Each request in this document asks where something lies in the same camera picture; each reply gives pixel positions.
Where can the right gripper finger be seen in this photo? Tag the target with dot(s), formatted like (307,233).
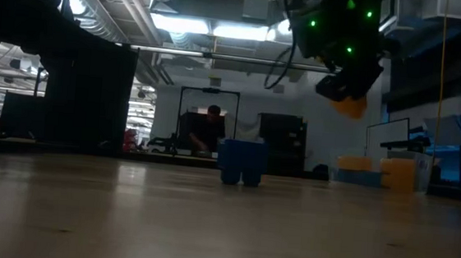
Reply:
(359,89)
(330,87)

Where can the yellow medium block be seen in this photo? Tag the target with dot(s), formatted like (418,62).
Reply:
(398,175)
(354,163)
(351,109)

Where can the blue medium block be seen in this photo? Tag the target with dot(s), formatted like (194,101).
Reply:
(358,178)
(242,159)

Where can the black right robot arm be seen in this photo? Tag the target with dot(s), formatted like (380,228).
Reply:
(334,13)

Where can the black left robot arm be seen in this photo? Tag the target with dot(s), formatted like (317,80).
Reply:
(25,18)

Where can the whiteboard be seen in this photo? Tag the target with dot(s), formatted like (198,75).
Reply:
(386,137)

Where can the tall black cabinet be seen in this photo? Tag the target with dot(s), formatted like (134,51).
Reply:
(287,137)

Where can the white cloth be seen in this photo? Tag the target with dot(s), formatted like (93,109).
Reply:
(243,126)

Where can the long horizontal metal bar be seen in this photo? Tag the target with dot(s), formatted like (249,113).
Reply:
(219,56)

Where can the person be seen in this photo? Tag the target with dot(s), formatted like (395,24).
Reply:
(214,111)

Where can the ceiling light panel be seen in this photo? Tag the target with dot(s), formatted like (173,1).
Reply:
(222,29)

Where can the red background object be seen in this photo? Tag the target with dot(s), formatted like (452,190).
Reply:
(130,139)

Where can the black partition panel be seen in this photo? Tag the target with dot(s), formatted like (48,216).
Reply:
(88,105)

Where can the low black cabinet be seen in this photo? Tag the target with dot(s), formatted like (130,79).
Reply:
(21,114)

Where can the background robot station frame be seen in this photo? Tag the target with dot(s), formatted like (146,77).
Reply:
(211,90)

